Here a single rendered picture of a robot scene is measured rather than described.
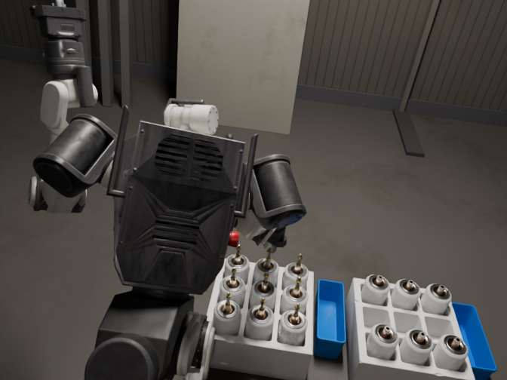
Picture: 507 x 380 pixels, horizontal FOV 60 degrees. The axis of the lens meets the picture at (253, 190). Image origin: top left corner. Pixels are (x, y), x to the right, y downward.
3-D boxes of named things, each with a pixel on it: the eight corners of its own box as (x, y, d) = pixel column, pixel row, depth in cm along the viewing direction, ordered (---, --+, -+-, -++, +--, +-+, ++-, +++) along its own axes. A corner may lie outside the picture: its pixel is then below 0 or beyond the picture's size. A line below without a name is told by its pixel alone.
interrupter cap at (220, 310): (212, 312, 151) (212, 311, 151) (224, 298, 157) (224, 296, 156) (230, 322, 149) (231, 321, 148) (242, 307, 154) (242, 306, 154)
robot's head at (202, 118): (203, 139, 95) (210, 100, 97) (161, 136, 98) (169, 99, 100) (214, 147, 102) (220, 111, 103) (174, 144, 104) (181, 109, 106)
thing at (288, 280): (275, 304, 179) (281, 274, 168) (284, 288, 186) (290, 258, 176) (297, 313, 176) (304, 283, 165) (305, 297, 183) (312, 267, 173)
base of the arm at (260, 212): (299, 227, 106) (312, 208, 95) (248, 237, 102) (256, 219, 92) (281, 173, 111) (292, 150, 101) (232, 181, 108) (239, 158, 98)
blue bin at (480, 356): (485, 389, 164) (498, 371, 157) (455, 384, 165) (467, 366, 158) (464, 323, 188) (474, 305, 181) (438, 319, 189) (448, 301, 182)
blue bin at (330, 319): (339, 362, 168) (346, 343, 161) (311, 357, 169) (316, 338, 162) (338, 301, 192) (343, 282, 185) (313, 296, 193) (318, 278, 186)
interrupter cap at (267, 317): (274, 322, 150) (274, 321, 150) (252, 326, 148) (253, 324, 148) (268, 304, 156) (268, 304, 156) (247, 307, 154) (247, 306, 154)
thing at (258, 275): (259, 283, 187) (264, 253, 176) (278, 295, 183) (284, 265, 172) (246, 297, 181) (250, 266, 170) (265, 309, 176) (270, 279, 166)
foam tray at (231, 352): (304, 383, 160) (312, 354, 149) (199, 366, 161) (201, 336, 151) (306, 299, 191) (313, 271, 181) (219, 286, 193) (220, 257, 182)
